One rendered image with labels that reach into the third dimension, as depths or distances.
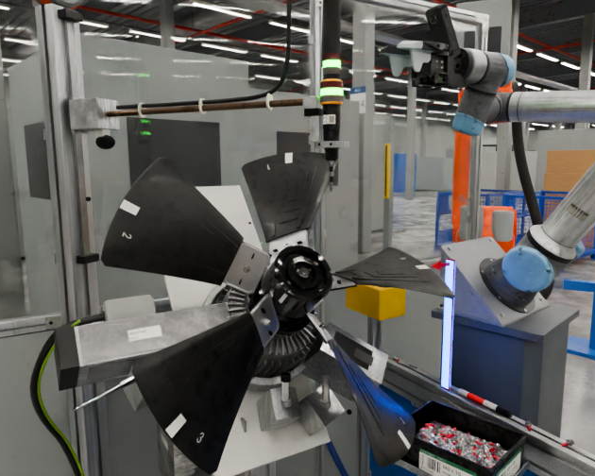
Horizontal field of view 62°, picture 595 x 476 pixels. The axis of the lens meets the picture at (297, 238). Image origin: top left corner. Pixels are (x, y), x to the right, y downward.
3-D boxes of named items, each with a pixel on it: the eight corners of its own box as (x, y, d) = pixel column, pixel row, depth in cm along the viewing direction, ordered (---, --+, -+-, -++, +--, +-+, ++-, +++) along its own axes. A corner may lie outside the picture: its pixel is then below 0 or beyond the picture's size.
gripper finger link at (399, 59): (381, 74, 103) (418, 76, 106) (381, 44, 103) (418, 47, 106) (373, 76, 106) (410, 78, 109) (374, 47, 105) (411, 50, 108)
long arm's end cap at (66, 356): (71, 349, 94) (74, 325, 86) (76, 387, 91) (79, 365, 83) (54, 352, 93) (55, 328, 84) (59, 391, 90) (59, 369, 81)
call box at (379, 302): (345, 312, 151) (345, 278, 150) (370, 306, 156) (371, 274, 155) (379, 326, 138) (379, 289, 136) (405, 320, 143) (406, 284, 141)
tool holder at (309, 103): (298, 147, 95) (297, 95, 94) (312, 148, 102) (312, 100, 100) (342, 146, 92) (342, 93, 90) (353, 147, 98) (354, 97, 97)
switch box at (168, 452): (192, 459, 135) (188, 383, 132) (211, 489, 122) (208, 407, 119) (159, 469, 130) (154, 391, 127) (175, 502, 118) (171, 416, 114)
